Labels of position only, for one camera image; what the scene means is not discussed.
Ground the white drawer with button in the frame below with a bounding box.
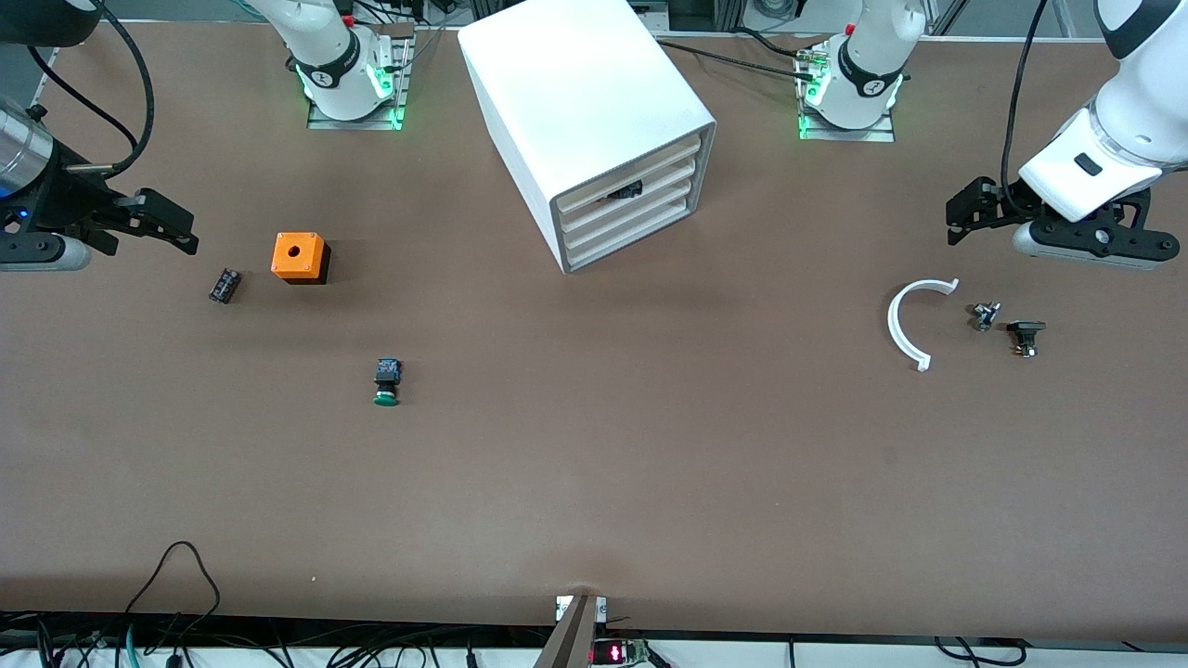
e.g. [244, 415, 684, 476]
[562, 178, 697, 256]

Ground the white drawer with black part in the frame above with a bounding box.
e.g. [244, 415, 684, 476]
[559, 158, 699, 238]

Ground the white drawer cabinet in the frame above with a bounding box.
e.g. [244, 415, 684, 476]
[458, 0, 717, 275]

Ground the white curved plastic arc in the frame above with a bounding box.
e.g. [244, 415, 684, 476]
[887, 277, 961, 372]

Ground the orange box with hole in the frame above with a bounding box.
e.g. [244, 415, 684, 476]
[271, 232, 331, 285]

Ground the device with red display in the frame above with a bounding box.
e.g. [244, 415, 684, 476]
[591, 638, 651, 667]

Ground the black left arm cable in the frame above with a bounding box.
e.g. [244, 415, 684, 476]
[1001, 0, 1059, 214]

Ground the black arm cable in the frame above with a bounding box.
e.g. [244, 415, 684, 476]
[28, 0, 156, 177]
[1001, 0, 1059, 214]

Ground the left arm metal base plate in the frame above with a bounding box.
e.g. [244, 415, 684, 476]
[796, 46, 897, 143]

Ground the black switch component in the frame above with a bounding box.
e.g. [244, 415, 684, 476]
[1007, 320, 1048, 359]

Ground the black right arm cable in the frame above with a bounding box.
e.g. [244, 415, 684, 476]
[28, 0, 156, 177]

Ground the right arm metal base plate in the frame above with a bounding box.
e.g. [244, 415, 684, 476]
[306, 23, 414, 131]

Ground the black cable to base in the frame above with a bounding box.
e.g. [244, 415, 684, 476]
[654, 37, 827, 71]

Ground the black looped cable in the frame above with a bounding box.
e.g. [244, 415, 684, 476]
[125, 541, 222, 641]

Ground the black cable coil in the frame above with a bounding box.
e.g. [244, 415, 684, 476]
[933, 636, 1027, 667]

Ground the black cable bundle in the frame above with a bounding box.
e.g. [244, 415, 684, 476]
[0, 612, 539, 668]

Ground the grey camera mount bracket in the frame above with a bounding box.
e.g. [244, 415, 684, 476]
[534, 594, 609, 668]

